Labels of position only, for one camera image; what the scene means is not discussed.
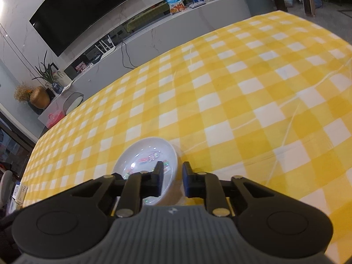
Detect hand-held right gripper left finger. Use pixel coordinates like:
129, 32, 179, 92
70, 162, 165, 217

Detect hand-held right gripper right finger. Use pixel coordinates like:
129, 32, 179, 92
182, 162, 271, 217

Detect small white sticker plate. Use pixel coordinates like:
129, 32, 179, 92
113, 137, 179, 206

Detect yellow checked tablecloth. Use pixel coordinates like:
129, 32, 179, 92
21, 10, 352, 253

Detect white round stool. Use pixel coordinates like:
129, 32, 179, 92
64, 92, 84, 114

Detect pink plastic box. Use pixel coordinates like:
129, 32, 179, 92
45, 108, 66, 128

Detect plant in blue vase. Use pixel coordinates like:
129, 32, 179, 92
31, 51, 65, 95

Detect white router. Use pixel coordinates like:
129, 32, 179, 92
95, 34, 116, 59

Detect white picture card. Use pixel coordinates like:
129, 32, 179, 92
56, 69, 73, 86

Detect white blue cardboard box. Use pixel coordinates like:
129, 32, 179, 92
12, 183, 28, 202

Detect gold vase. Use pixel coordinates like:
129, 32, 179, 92
30, 86, 50, 109

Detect white marble tv cabinet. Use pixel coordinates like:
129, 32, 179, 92
38, 0, 252, 128

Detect grey chair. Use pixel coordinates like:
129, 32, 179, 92
0, 170, 14, 212

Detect dried yellow flowers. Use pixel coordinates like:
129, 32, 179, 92
14, 84, 33, 103

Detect blue snack bag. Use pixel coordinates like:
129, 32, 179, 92
162, 0, 187, 15

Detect black television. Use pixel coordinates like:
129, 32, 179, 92
29, 0, 139, 58

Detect pink space heater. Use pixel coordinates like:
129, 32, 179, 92
302, 0, 318, 17

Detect black cable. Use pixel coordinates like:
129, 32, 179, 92
121, 41, 138, 69

